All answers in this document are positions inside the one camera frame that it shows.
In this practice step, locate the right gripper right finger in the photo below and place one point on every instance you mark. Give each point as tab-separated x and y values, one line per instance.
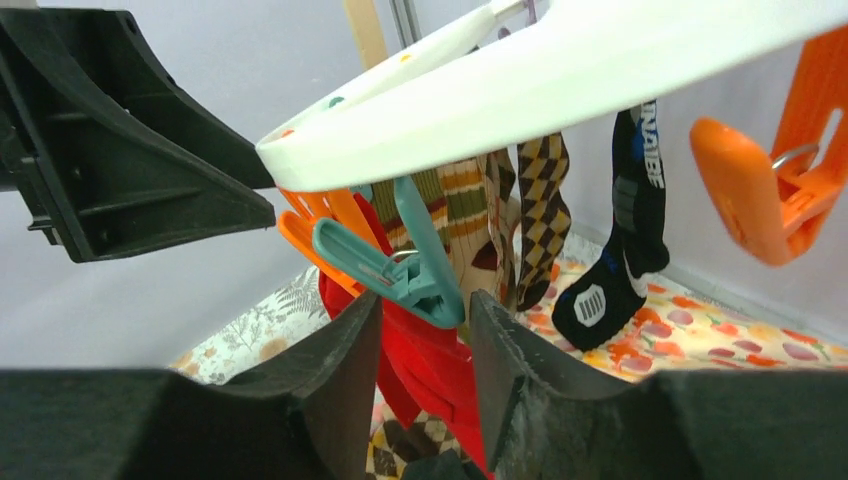
547	415

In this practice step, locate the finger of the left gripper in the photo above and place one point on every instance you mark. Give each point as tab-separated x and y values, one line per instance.
111	157

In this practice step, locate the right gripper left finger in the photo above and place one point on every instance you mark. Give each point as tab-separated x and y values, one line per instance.
303	414

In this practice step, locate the teal clothes peg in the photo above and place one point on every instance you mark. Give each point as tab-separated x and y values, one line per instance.
421	280

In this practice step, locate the white round clip hanger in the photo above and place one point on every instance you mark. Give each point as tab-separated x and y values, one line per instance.
450	96

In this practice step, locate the brown argyle sock in basket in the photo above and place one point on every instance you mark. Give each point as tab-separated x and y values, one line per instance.
392	446

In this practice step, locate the floral table cloth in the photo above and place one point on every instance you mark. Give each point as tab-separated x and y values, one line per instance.
279	321

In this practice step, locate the hanging black lettered sock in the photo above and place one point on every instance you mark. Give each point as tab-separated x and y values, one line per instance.
604	299

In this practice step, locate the hanging brown argyle sock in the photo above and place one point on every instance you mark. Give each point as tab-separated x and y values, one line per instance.
545	219

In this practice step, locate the hanging green striped sock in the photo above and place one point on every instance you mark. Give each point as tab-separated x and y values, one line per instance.
457	201

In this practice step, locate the large orange clothes peg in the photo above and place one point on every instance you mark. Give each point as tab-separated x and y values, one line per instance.
773	204

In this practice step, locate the wooden drying rack frame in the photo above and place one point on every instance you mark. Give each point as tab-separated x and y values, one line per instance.
367	31

